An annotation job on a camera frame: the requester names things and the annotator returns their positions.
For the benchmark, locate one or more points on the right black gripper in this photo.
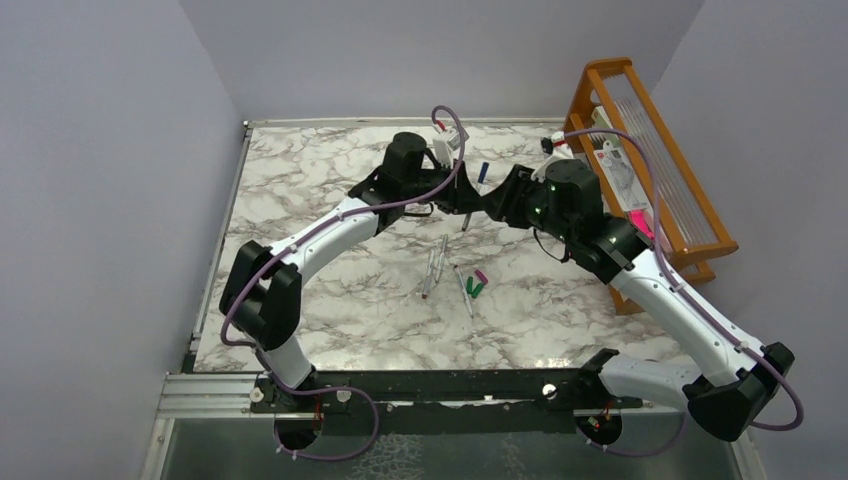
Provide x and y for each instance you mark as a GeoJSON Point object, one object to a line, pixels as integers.
{"type": "Point", "coordinates": [505, 196]}

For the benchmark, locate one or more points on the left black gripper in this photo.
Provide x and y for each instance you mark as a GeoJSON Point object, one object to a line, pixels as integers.
{"type": "Point", "coordinates": [448, 188]}

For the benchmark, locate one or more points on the blue pen cap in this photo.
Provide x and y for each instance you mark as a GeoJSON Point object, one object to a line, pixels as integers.
{"type": "Point", "coordinates": [483, 172]}

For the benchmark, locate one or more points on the silver pen red tip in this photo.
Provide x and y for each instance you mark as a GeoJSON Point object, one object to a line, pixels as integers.
{"type": "Point", "coordinates": [429, 275]}

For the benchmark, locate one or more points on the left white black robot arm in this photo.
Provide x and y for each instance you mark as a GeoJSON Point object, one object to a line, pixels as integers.
{"type": "Point", "coordinates": [263, 292]}

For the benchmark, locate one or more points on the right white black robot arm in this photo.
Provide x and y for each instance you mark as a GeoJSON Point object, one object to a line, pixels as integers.
{"type": "Point", "coordinates": [734, 375]}

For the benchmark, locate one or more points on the silver pen green tip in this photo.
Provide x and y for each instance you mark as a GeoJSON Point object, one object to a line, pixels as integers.
{"type": "Point", "coordinates": [463, 290]}

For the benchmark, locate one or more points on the pink pen cap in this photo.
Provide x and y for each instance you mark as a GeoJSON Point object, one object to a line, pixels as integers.
{"type": "Point", "coordinates": [481, 276]}

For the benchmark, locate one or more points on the white package in rack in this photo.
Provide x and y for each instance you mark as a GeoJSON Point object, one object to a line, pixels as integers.
{"type": "Point", "coordinates": [609, 150]}

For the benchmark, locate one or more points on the pink item in rack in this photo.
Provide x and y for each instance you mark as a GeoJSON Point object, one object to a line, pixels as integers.
{"type": "Point", "coordinates": [644, 221]}

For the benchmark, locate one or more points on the orange wooden rack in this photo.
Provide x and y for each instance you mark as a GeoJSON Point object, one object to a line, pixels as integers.
{"type": "Point", "coordinates": [692, 232]}

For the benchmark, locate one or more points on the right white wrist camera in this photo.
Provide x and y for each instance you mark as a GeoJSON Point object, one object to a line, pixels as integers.
{"type": "Point", "coordinates": [539, 174]}

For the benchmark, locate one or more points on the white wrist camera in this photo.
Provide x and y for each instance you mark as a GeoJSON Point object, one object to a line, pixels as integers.
{"type": "Point", "coordinates": [446, 144]}
{"type": "Point", "coordinates": [539, 174]}

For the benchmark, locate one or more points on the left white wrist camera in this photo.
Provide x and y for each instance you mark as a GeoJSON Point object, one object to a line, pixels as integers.
{"type": "Point", "coordinates": [446, 144]}

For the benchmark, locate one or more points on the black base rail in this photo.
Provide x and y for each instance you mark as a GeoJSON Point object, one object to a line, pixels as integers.
{"type": "Point", "coordinates": [433, 402]}

